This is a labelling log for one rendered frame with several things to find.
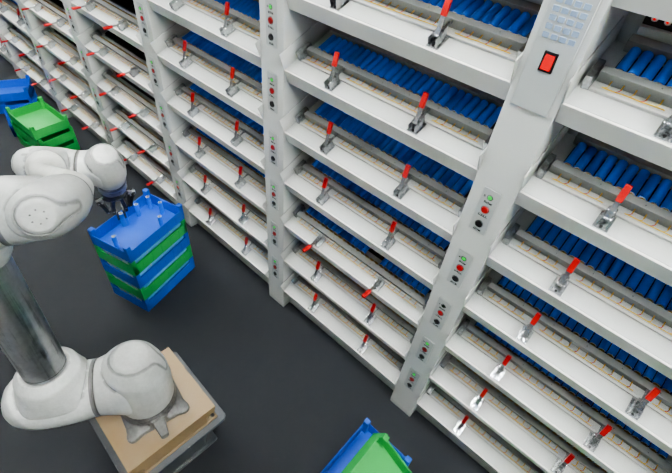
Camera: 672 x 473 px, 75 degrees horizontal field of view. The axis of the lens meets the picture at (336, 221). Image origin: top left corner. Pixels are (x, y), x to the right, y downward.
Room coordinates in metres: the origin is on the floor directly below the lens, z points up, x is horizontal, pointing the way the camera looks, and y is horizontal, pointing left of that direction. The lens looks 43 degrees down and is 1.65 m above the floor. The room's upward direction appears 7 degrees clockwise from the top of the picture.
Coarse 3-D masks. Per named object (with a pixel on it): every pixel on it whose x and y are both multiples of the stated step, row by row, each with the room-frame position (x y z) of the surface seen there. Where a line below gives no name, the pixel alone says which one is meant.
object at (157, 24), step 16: (144, 0) 1.58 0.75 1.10; (160, 16) 1.61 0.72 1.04; (160, 32) 1.60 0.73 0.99; (144, 48) 1.63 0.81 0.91; (160, 64) 1.58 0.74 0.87; (160, 80) 1.58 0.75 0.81; (160, 96) 1.60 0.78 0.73; (176, 128) 1.59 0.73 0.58; (176, 160) 1.58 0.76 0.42; (176, 176) 1.60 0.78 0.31; (176, 192) 1.62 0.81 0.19; (192, 192) 1.61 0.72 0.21; (192, 224) 1.58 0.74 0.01
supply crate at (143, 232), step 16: (144, 192) 1.37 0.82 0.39; (128, 208) 1.29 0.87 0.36; (144, 208) 1.34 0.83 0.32; (176, 208) 1.30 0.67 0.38; (112, 224) 1.21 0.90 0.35; (144, 224) 1.25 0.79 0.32; (176, 224) 1.27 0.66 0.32; (96, 240) 1.10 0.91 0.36; (128, 240) 1.15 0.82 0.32; (144, 240) 1.12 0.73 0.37; (128, 256) 1.04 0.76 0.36
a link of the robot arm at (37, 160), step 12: (24, 156) 0.95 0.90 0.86; (36, 156) 0.94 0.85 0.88; (48, 156) 0.95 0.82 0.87; (60, 156) 0.97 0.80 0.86; (72, 156) 1.00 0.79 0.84; (12, 168) 0.94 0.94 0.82; (24, 168) 0.93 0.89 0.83; (36, 168) 0.85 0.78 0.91; (48, 168) 0.83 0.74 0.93; (60, 168) 0.83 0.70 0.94; (72, 168) 0.97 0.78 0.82; (84, 180) 0.69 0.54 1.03
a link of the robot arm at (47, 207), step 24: (0, 192) 0.54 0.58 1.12; (24, 192) 0.54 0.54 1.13; (48, 192) 0.55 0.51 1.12; (72, 192) 0.59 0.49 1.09; (0, 216) 0.51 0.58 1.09; (24, 216) 0.50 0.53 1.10; (48, 216) 0.51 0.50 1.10; (72, 216) 0.55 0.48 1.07; (0, 240) 0.49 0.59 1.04; (24, 240) 0.51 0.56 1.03
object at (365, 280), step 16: (304, 208) 1.20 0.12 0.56; (288, 224) 1.14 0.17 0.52; (304, 224) 1.14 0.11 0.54; (320, 224) 1.14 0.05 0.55; (304, 240) 1.08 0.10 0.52; (336, 256) 1.01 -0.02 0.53; (352, 272) 0.95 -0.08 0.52; (368, 272) 0.95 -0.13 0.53; (368, 288) 0.90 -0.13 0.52; (384, 288) 0.89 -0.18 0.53; (400, 304) 0.84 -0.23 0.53; (416, 320) 0.79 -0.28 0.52
